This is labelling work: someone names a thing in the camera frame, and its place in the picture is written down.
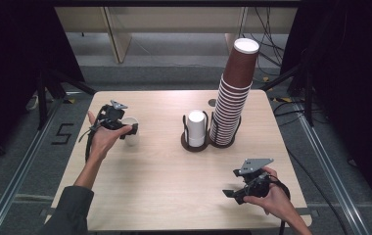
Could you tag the person's left hand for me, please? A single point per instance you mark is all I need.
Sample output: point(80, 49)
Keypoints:
point(104, 142)

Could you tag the round dark table grommet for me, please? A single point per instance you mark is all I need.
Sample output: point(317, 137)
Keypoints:
point(212, 102)

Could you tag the dark curtain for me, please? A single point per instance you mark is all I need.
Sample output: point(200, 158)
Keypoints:
point(14, 65)
point(353, 81)

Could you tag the person's right hand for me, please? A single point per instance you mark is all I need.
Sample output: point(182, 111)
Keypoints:
point(277, 202)

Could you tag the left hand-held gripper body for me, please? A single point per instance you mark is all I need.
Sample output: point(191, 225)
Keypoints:
point(114, 115)

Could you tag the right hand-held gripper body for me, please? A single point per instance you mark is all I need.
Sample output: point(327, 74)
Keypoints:
point(255, 186)

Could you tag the stack of brown cups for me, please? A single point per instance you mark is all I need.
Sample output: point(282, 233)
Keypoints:
point(239, 71)

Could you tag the stack of white cups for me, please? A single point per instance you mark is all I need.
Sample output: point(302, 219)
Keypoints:
point(196, 130)

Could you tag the metal floor rail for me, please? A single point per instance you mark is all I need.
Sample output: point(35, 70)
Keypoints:
point(337, 182)
point(17, 176)

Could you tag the black metal stand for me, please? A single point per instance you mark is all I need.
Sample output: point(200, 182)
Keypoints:
point(308, 98)
point(43, 98)

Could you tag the single white paper cup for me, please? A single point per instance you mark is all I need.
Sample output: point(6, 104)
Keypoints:
point(131, 142)

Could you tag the dark wooden cup holder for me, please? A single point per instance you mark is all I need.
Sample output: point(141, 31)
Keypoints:
point(203, 149)

